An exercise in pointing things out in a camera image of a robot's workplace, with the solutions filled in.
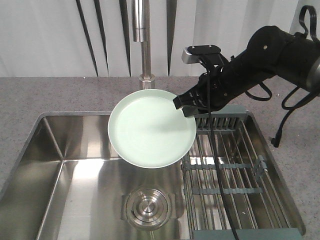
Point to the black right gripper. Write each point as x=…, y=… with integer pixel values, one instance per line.
x=213, y=91

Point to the light green round plate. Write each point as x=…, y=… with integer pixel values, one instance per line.
x=146, y=129

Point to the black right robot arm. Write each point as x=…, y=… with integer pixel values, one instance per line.
x=270, y=52

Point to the green metal dish rack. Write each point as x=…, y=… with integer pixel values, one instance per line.
x=230, y=180

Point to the chrome kitchen faucet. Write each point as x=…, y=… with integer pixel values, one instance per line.
x=140, y=10

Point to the round metal sink drain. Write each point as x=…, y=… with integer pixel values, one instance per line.
x=147, y=208

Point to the stainless steel sink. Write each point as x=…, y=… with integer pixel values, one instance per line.
x=69, y=185

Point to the white pleated curtain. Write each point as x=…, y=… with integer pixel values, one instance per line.
x=94, y=38

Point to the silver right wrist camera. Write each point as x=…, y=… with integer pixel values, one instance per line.
x=192, y=54

